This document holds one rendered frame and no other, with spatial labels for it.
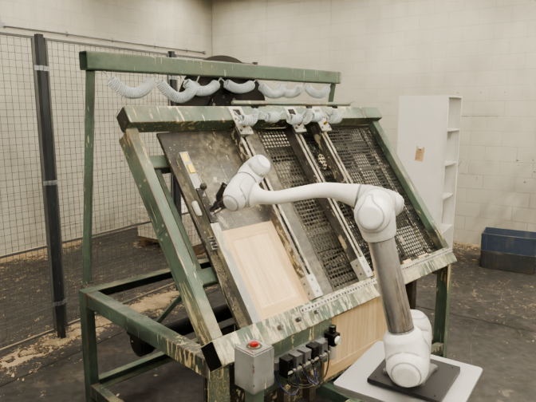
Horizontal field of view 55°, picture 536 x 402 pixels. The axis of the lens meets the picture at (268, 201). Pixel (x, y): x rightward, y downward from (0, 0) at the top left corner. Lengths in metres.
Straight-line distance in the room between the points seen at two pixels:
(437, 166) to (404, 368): 4.48
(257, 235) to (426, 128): 3.94
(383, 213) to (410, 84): 6.10
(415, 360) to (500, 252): 4.72
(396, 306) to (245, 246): 0.94
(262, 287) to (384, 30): 6.03
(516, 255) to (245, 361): 4.93
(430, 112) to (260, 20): 3.99
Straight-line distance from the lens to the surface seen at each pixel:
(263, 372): 2.19
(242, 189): 2.06
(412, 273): 3.46
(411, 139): 6.39
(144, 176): 2.51
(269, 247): 2.73
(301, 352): 2.54
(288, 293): 2.68
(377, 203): 1.86
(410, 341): 2.06
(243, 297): 2.47
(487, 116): 7.59
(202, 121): 2.83
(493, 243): 6.68
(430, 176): 6.36
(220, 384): 2.37
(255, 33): 9.26
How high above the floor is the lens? 1.89
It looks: 10 degrees down
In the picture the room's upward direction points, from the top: straight up
